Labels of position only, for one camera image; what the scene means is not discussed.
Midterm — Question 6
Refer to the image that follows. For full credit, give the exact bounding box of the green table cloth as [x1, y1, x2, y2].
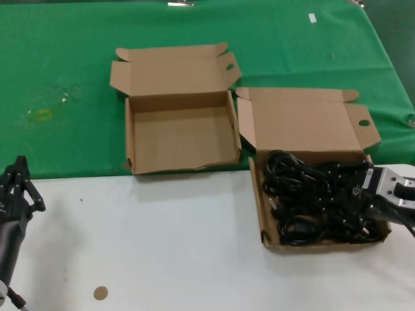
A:
[0, 0, 415, 181]

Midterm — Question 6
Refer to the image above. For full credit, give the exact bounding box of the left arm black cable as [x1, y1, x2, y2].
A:
[6, 286, 29, 311]

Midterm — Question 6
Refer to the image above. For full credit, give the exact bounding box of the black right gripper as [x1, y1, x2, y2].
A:
[319, 160, 375, 218]

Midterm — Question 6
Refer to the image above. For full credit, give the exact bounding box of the yellow tape mark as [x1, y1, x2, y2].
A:
[34, 109, 54, 122]

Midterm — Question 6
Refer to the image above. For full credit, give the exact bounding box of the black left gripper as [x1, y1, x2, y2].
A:
[0, 155, 47, 283]

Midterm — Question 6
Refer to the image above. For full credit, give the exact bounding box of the cardboard box with oval slot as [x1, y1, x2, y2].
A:
[109, 41, 243, 176]

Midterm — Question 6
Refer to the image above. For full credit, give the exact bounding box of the cardboard box with round hole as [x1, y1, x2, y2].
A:
[235, 86, 392, 255]

